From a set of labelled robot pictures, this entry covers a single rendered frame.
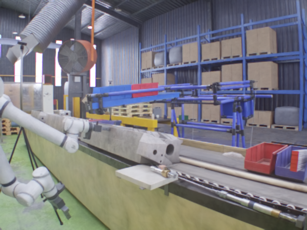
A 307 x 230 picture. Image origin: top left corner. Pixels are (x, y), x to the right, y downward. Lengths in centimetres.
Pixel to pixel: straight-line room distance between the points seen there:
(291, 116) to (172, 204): 908
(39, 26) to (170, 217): 796
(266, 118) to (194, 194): 938
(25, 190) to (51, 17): 792
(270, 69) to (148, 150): 939
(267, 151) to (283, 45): 1044
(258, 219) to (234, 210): 11
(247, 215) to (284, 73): 1092
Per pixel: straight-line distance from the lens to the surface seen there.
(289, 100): 1158
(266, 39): 1071
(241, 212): 102
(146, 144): 132
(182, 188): 118
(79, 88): 834
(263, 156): 179
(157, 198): 135
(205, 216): 114
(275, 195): 120
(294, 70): 1161
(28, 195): 119
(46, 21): 867
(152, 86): 203
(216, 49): 1186
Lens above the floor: 122
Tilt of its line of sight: 4 degrees down
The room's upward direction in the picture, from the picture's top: straight up
